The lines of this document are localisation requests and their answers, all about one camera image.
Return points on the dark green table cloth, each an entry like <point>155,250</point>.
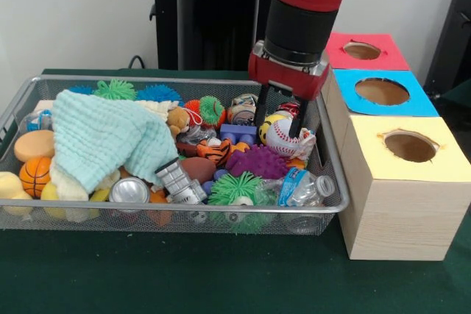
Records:
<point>184,277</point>

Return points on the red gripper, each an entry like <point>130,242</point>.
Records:
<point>287,79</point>

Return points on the small orange basketball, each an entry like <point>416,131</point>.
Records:
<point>35,176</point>

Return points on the crushed plastic water bottle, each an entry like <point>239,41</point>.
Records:
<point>307,187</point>

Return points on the large blue spiky ball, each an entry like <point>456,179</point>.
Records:
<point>158,92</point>

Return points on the clear shallow bin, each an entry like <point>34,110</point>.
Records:
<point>324,215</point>

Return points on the green fuzzy monster toy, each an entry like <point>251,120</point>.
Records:
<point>115,90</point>

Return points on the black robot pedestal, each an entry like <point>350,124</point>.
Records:
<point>213,20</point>

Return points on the white baseball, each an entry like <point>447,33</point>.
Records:
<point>283,140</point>

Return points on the purple spiky ball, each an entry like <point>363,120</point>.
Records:
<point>257,161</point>

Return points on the mint green knitted cloth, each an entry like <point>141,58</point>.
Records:
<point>103,137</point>

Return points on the green spiky ball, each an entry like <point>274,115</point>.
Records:
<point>235,189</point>

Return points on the pale orange round sponge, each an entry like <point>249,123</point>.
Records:
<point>34,145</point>

